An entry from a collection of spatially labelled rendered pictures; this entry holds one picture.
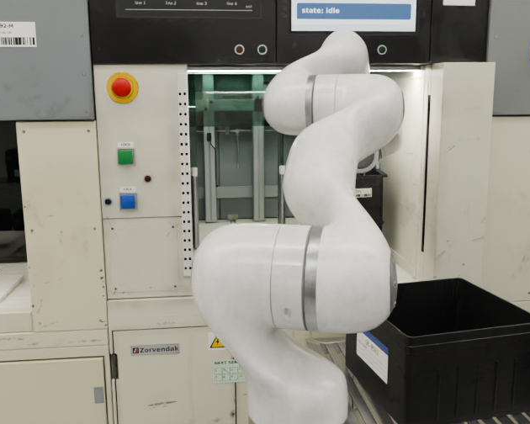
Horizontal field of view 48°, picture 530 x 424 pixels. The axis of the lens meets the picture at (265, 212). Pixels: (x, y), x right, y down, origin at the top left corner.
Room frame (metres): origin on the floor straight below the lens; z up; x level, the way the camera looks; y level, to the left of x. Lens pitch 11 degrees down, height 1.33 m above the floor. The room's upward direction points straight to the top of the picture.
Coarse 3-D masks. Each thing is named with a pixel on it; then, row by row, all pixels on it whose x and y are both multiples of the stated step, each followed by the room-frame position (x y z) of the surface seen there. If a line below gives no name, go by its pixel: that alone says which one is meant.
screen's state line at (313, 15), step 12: (300, 12) 1.36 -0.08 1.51; (312, 12) 1.36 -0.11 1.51; (324, 12) 1.36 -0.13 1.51; (336, 12) 1.36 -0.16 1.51; (348, 12) 1.37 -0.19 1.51; (360, 12) 1.37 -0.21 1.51; (372, 12) 1.37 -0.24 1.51; (384, 12) 1.38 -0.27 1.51; (396, 12) 1.38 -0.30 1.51; (408, 12) 1.38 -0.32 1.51
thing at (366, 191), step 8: (376, 168) 1.66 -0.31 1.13; (360, 176) 1.57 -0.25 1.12; (368, 176) 1.57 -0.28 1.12; (376, 176) 1.57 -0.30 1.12; (384, 176) 1.57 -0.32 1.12; (360, 184) 1.57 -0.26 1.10; (368, 184) 1.57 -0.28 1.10; (376, 184) 1.57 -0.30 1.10; (360, 192) 1.57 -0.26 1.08; (368, 192) 1.57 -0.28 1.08; (376, 192) 1.57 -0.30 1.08; (360, 200) 1.57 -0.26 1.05; (368, 200) 1.57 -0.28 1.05; (376, 200) 1.57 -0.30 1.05; (368, 208) 1.57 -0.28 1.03; (376, 208) 1.57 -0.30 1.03; (376, 216) 1.58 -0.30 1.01; (376, 224) 1.58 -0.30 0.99
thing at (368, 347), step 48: (432, 288) 1.25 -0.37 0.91; (480, 288) 1.19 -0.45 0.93; (384, 336) 1.01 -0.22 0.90; (432, 336) 0.94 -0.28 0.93; (480, 336) 0.97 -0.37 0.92; (528, 336) 0.99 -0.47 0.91; (384, 384) 1.01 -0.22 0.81; (432, 384) 0.94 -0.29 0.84; (480, 384) 0.97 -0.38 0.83; (528, 384) 0.99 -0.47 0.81
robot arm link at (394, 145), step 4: (400, 128) 1.34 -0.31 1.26; (400, 132) 1.35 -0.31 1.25; (396, 136) 1.34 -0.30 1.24; (400, 136) 1.35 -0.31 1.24; (392, 140) 1.36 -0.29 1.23; (396, 140) 1.36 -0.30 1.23; (400, 140) 1.37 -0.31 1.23; (388, 144) 1.38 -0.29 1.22; (392, 144) 1.37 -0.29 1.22; (396, 144) 1.37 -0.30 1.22; (400, 144) 1.38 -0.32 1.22; (384, 148) 1.38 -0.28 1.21; (388, 148) 1.38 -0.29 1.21; (392, 148) 1.38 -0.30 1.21; (396, 148) 1.39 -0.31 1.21; (380, 152) 1.39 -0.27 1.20; (384, 152) 1.39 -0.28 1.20; (388, 152) 1.39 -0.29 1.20; (392, 152) 1.40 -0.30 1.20; (384, 156) 1.40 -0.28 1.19
